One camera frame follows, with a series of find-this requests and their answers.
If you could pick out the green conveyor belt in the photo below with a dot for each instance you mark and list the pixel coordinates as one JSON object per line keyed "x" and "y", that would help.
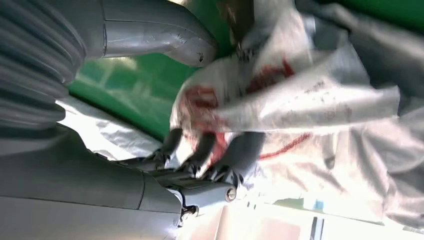
{"x": 132, "y": 92}

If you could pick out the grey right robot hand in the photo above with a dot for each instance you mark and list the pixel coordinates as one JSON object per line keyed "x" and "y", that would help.
{"x": 66, "y": 182}

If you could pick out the large grey black-lettered mailer package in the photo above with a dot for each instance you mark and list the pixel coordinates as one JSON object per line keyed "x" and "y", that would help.
{"x": 381, "y": 159}

